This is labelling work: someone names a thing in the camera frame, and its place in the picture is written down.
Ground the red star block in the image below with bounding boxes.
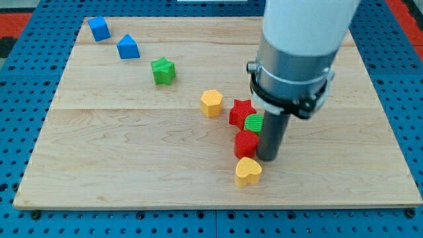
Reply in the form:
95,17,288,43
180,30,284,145
229,99,256,130

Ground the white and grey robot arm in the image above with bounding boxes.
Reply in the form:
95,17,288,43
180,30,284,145
247,0,360,119

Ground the yellow hexagon block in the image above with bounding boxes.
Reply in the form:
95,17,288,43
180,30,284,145
200,89,223,118

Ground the green star block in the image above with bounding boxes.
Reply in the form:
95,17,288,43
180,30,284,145
151,57,176,85

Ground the red cylinder block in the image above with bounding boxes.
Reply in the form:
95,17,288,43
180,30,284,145
233,130,258,159

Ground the green cylinder block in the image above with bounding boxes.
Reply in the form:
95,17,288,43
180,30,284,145
244,114,264,135

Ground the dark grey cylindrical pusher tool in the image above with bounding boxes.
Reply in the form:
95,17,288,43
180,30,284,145
256,111,291,161

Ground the yellow heart block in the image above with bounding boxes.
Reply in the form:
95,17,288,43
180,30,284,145
235,157,262,187

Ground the wooden board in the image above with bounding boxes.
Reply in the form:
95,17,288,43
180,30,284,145
14,17,422,210

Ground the blue pentagon block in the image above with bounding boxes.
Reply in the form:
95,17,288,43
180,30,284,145
116,34,141,60

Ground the blue cube block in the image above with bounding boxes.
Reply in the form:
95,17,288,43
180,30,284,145
88,16,111,42

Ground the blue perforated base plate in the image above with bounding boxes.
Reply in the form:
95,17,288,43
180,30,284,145
1,0,422,237

